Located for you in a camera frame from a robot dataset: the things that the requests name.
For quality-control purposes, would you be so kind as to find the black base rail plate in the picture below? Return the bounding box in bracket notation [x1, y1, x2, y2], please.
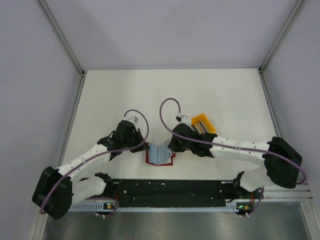
[103, 179, 261, 208]

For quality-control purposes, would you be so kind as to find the red leather card holder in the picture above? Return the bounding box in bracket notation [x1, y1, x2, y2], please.
[145, 139, 176, 167]

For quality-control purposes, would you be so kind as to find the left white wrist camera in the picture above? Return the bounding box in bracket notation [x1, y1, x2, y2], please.
[127, 116, 139, 125]

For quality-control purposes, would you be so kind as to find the stack of cards in bin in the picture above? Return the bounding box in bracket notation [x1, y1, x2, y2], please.
[192, 121, 208, 134]

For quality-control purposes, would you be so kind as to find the purple cable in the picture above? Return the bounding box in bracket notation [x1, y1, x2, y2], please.
[159, 97, 308, 218]
[39, 109, 151, 218]

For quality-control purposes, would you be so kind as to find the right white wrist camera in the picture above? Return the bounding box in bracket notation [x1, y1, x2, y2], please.
[175, 112, 190, 122]

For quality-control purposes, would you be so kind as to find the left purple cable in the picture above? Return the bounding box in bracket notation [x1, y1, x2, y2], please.
[39, 109, 151, 218]

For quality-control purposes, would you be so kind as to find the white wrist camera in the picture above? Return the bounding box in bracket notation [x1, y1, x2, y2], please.
[175, 112, 190, 122]
[127, 116, 139, 125]

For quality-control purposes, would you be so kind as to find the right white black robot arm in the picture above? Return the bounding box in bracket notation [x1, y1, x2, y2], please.
[168, 123, 302, 198]

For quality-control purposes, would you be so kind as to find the white slotted cable duct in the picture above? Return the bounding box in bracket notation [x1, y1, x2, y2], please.
[68, 201, 252, 213]

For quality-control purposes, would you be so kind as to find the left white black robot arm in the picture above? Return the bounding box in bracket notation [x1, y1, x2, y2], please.
[31, 116, 149, 220]

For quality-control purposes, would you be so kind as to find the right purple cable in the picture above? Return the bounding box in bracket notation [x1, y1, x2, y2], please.
[159, 97, 308, 218]

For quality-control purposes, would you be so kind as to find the yellow plastic card bin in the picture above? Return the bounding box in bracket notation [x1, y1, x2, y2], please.
[191, 113, 216, 134]

